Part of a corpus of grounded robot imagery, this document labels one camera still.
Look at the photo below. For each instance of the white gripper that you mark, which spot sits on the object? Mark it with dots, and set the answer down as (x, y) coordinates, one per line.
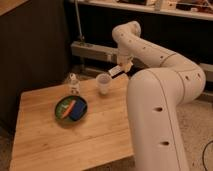
(125, 62)

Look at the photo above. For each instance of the black and white eraser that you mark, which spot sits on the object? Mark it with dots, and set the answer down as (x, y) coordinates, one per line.
(115, 71)

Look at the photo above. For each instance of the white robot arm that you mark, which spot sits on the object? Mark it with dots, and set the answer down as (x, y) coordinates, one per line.
(169, 79)

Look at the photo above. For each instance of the white ceramic cup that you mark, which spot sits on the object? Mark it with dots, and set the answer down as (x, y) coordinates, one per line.
(103, 81)

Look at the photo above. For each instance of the metal pole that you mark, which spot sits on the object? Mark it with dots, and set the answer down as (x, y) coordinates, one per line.
(81, 37)

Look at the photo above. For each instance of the small clear bottle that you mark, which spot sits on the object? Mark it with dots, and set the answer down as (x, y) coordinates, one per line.
(74, 84)

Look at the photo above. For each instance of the blue sponge block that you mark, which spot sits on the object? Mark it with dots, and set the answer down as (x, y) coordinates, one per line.
(78, 110)

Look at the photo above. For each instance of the orange carrot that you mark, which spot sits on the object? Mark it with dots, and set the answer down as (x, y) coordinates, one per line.
(69, 109)

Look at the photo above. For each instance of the green round plate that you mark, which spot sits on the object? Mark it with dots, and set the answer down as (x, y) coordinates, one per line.
(63, 104)

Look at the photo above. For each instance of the wooden table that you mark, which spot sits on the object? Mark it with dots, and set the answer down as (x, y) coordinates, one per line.
(101, 136)

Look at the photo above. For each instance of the grey metal rail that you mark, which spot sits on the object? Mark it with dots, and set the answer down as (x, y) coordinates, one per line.
(109, 54)

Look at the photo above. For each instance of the cluttered wall shelf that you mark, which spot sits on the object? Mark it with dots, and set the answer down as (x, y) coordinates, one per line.
(163, 7)

